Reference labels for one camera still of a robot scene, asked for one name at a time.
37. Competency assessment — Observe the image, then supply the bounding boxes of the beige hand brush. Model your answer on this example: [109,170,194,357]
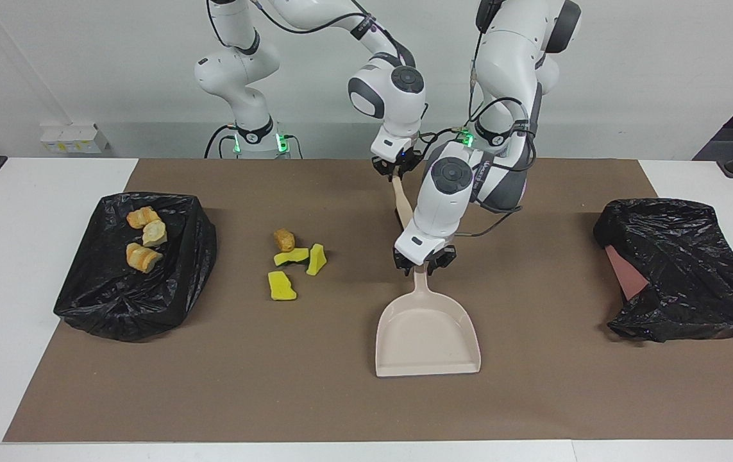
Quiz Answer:
[391,175,415,232]

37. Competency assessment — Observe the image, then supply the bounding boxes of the beige plastic dustpan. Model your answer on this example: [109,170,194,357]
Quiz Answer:
[375,266,482,378]

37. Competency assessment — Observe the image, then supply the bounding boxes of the yellow green sponge piece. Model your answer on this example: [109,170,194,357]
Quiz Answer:
[305,243,328,277]

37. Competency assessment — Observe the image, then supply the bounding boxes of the notched yellow sponge piece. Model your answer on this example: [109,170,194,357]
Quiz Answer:
[274,248,310,267]

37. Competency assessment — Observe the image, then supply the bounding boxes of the large yellow sponge piece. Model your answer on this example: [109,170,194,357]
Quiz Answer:
[267,271,298,302]

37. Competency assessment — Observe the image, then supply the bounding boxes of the pale bread piece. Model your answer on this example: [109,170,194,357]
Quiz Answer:
[142,220,168,247]

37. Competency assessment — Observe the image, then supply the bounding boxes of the striped croissant piece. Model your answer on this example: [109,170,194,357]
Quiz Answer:
[126,207,160,229]
[126,243,164,274]

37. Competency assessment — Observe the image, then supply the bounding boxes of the black trash bag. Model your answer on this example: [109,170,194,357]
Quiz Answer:
[593,198,733,343]
[53,191,218,342]

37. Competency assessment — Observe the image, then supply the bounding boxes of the brown table mat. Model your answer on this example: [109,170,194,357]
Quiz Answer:
[4,158,733,442]

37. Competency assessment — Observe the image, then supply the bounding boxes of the pink box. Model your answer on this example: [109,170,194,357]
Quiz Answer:
[605,245,650,301]

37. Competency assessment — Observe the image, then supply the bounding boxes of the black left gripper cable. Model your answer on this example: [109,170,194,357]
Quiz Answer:
[427,0,537,238]

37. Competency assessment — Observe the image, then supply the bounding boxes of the black base power cables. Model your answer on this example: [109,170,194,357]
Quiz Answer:
[205,124,303,159]

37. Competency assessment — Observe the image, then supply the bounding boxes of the white wall socket box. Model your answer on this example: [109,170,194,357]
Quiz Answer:
[39,124,110,155]

